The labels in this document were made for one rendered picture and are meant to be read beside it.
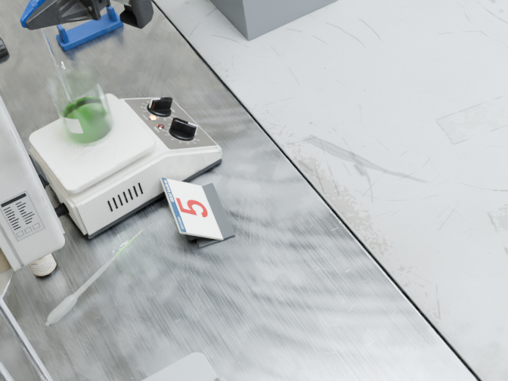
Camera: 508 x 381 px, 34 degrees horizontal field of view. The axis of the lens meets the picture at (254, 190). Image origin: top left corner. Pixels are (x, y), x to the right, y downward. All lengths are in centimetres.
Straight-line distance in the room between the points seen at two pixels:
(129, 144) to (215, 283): 19
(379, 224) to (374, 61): 29
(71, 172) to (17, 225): 52
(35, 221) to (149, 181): 55
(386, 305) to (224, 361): 18
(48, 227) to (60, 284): 53
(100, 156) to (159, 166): 7
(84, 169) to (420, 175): 40
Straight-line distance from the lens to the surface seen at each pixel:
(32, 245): 49
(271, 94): 115
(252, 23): 123
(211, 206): 102
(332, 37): 123
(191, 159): 103
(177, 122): 104
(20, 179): 46
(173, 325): 94
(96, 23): 133
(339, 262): 96
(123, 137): 101
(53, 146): 103
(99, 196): 99
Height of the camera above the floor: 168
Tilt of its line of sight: 49 degrees down
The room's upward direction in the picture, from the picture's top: 10 degrees counter-clockwise
